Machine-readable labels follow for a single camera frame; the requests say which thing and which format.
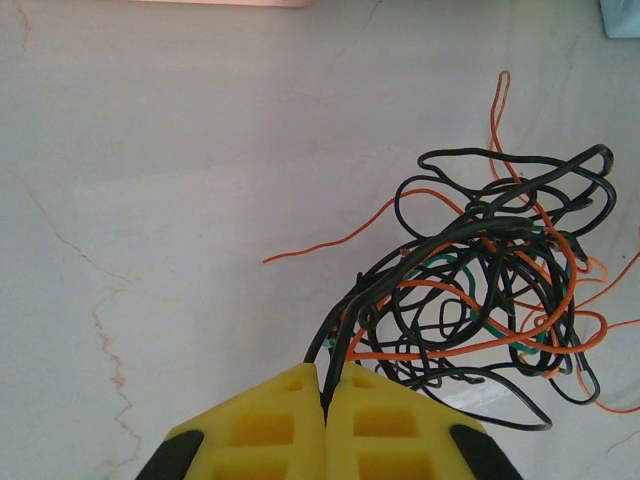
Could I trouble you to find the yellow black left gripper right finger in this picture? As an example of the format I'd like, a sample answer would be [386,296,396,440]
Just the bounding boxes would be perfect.
[324,361,521,480]

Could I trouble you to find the pink plastic basket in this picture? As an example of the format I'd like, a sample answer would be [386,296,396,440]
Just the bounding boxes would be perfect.
[134,0,311,9]

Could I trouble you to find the thick green cable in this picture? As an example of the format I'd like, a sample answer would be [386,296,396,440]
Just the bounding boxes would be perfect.
[419,224,574,356]

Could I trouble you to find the thin black cable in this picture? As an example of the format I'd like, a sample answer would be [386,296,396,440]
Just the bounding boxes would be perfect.
[374,367,554,432]
[393,174,501,241]

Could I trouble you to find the thick black cable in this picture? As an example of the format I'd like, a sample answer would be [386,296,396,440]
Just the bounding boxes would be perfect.
[302,143,617,409]

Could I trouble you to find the blue plastic basket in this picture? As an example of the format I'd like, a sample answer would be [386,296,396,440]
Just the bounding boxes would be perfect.
[599,0,640,39]

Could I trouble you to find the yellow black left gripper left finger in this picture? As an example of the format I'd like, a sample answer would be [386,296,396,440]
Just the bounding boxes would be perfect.
[134,362,327,480]

